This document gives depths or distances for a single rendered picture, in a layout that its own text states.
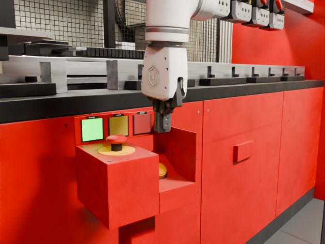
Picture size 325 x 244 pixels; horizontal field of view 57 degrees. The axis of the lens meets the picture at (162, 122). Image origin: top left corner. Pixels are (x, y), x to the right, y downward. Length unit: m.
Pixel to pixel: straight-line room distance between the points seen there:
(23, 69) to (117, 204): 0.44
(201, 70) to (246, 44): 1.39
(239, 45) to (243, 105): 1.37
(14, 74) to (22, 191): 0.28
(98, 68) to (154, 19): 0.69
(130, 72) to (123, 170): 0.53
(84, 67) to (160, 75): 0.66
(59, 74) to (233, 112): 0.73
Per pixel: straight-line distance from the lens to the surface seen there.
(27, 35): 0.56
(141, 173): 0.55
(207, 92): 1.12
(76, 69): 1.18
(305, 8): 2.33
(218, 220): 1.36
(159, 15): 0.57
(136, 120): 0.70
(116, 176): 0.53
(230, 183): 1.37
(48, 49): 1.08
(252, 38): 2.63
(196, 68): 1.26
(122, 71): 0.98
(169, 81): 0.55
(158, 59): 0.58
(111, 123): 0.67
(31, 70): 0.83
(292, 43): 2.49
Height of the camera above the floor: 0.93
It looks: 9 degrees down
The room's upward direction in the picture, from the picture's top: straight up
